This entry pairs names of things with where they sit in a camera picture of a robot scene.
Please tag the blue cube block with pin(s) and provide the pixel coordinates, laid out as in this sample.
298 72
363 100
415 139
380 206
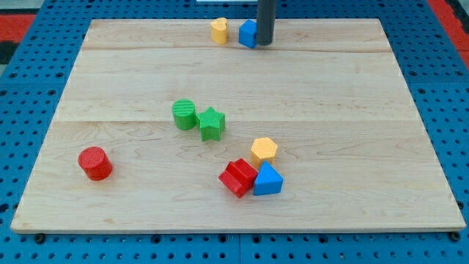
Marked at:
247 34

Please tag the yellow heart block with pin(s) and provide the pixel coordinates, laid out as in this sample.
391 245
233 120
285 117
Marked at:
219 30

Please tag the green star block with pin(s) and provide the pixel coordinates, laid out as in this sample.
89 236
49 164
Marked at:
211 124

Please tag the yellow hexagon block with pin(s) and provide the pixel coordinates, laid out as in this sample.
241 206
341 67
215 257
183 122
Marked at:
263 149

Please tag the red stepped block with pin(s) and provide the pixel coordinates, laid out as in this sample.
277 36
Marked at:
238 177

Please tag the green cylinder block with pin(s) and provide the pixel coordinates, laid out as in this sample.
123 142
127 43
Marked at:
184 114

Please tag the blue triangle block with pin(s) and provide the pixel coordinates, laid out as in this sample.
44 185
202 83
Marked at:
268 180

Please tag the wooden board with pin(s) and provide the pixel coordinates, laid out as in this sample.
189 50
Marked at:
352 149

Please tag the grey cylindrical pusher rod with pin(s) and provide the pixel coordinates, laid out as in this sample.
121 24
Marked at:
265 18

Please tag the red cylinder block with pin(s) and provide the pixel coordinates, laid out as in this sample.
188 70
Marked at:
95 163

